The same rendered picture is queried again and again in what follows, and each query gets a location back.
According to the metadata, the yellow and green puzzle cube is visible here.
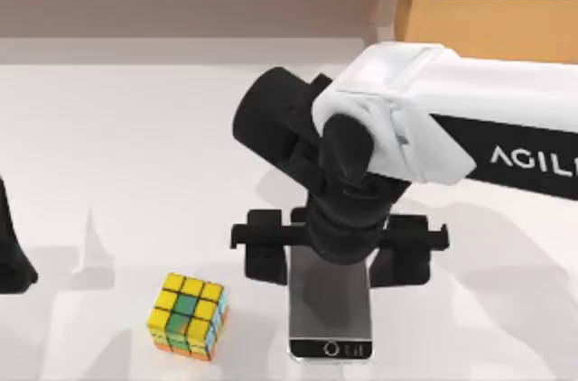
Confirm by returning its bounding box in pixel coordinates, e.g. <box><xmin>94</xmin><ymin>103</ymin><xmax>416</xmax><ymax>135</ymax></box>
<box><xmin>145</xmin><ymin>272</ymin><xmax>229</xmax><ymax>362</ymax></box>

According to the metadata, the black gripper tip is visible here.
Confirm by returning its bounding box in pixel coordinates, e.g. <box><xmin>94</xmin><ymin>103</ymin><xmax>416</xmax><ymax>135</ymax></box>
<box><xmin>0</xmin><ymin>176</ymin><xmax>39</xmax><ymax>296</ymax></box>

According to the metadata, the wooden cupboard door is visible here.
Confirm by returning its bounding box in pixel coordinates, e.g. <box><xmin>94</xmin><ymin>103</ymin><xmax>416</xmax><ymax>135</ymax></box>
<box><xmin>396</xmin><ymin>0</ymin><xmax>578</xmax><ymax>65</ymax></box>

